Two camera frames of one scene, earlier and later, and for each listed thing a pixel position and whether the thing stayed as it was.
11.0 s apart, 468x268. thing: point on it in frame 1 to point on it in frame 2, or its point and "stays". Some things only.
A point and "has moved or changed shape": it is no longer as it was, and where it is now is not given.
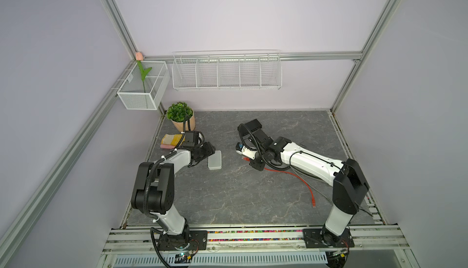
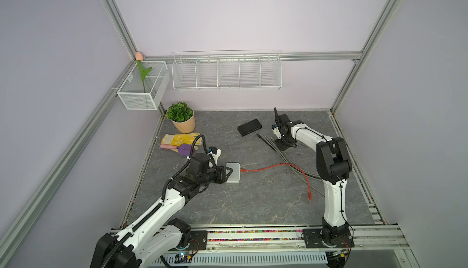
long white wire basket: [227, 70] stays
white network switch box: [214, 161] to [234, 177]
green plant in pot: [178, 112] stays
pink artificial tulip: [139, 58] stays
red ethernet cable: [248, 159] has moved or changed shape
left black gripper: [209, 150] to [221, 177]
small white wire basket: [145, 86] stays
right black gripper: [258, 166] to [281, 147]
